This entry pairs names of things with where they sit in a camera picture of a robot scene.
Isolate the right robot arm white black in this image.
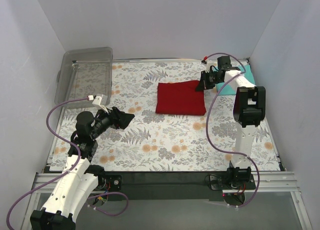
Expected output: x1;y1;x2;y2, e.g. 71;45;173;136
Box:
196;52;266;190

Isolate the folded teal t shirt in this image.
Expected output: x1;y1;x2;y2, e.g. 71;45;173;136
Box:
216;65;256;96

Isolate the clear plastic bin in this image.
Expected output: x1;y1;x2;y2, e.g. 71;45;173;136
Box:
54;47;113;105

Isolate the red t shirt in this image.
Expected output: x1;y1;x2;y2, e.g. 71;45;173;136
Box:
155;80;206;116

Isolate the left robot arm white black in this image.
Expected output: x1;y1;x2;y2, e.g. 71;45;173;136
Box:
30;107;135;230

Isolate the aluminium frame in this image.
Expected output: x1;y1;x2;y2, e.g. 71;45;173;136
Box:
21;171;313;230

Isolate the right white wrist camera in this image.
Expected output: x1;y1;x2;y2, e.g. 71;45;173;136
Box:
201;56;215;73

